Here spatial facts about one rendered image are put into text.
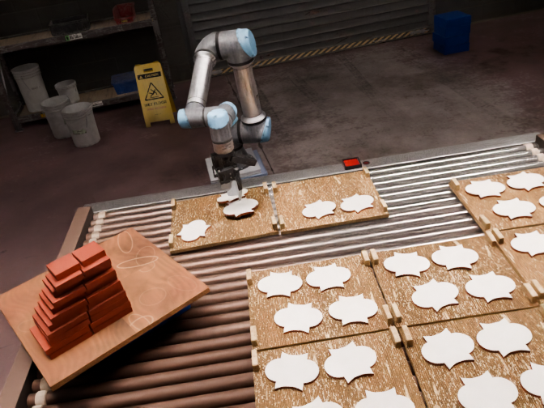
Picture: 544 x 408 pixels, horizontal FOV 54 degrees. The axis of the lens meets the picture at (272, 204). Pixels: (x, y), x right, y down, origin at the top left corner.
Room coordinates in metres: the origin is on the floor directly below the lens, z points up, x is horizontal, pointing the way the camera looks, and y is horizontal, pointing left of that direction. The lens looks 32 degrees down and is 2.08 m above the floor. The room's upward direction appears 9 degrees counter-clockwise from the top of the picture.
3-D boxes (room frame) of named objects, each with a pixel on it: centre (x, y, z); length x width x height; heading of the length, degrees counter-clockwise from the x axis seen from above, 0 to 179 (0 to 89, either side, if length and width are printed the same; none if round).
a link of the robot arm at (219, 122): (1.81, 0.14, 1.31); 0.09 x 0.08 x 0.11; 167
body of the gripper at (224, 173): (1.80, 0.15, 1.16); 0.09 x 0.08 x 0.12; 112
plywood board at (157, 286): (1.31, 0.58, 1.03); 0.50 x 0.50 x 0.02; 36
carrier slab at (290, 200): (1.81, -0.22, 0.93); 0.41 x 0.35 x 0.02; 91
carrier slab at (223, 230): (1.80, 0.20, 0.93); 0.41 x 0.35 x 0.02; 93
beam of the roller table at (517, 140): (2.08, -0.20, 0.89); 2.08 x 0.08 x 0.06; 90
